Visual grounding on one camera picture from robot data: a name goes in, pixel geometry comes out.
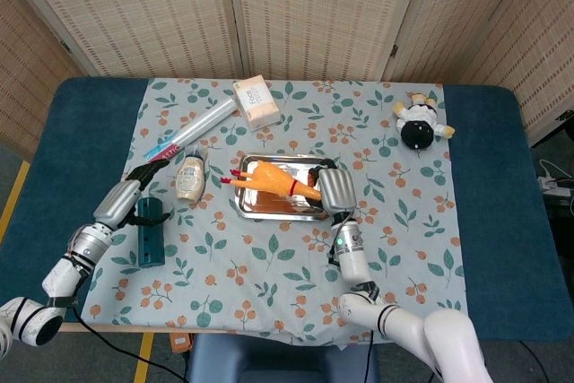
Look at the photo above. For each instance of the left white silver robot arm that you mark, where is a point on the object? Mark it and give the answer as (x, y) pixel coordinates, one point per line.
(63, 275)

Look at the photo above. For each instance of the rectangular stainless steel tray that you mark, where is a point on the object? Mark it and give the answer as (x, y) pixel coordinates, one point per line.
(269, 210)

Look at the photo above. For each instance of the blue felt table cover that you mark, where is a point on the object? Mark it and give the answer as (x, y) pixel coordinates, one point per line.
(80, 132)

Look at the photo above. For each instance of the black white cow plush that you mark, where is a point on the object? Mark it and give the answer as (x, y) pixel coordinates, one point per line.
(417, 129)

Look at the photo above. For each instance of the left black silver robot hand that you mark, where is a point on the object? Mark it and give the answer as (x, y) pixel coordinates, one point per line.
(116, 203)

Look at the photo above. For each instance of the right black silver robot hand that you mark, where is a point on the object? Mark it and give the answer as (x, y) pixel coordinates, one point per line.
(336, 190)

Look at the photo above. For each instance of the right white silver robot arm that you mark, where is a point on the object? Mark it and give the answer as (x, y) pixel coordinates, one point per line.
(354, 262)

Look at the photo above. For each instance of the woven folding screen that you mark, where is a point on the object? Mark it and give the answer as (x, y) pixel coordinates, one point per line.
(143, 11)

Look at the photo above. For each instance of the small orange box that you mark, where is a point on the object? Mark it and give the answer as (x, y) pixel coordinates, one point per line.
(180, 342)

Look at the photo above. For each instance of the yellow rubber chicken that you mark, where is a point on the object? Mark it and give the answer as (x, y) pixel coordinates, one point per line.
(269, 179)

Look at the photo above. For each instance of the teal cylinder with holes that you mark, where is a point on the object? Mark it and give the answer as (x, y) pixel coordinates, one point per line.
(150, 244)

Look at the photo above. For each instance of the white power strip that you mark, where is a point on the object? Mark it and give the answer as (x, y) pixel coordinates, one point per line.
(553, 185)

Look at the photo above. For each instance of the leaf and berry print tablecloth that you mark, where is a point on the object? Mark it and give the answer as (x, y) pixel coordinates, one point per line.
(269, 302)

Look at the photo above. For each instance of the small cream sauce bottle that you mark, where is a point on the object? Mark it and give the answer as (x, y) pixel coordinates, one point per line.
(190, 176)

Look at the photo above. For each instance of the plastic wrap roll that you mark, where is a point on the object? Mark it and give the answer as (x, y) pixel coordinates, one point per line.
(197, 129)

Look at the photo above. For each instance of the blue padded chair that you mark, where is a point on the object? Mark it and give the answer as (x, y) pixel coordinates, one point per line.
(278, 362)

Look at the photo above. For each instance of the black screen hinge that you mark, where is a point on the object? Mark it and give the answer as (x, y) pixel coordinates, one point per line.
(66, 46)
(394, 50)

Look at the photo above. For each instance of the pink white tissue box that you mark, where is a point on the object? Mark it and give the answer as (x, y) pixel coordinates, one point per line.
(258, 102)

